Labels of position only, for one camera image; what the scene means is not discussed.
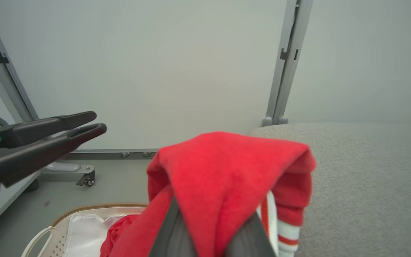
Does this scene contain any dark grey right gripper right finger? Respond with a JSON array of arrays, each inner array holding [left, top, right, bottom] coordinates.
[[225, 213, 276, 257]]

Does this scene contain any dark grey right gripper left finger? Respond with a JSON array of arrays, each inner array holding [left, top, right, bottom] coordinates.
[[148, 196, 197, 257]]

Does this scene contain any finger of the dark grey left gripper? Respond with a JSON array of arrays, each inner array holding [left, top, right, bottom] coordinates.
[[0, 123, 107, 188], [0, 111, 97, 150]]

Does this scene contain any red garment with striped cuffs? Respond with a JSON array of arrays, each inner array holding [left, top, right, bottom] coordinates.
[[100, 131, 316, 257]]

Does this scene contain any beige laundry basket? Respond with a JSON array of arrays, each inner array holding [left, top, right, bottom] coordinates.
[[21, 202, 149, 257]]

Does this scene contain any white basket liner cloth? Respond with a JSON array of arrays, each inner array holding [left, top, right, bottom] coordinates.
[[62, 213, 129, 257]]

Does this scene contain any grey partition foot with caster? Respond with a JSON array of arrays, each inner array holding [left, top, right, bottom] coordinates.
[[41, 161, 96, 187]]

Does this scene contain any grey partition post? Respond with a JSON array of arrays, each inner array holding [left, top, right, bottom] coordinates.
[[262, 0, 314, 126], [0, 0, 40, 124]]

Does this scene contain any grey partition base rail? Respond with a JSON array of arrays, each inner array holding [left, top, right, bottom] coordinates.
[[61, 148, 160, 160]]

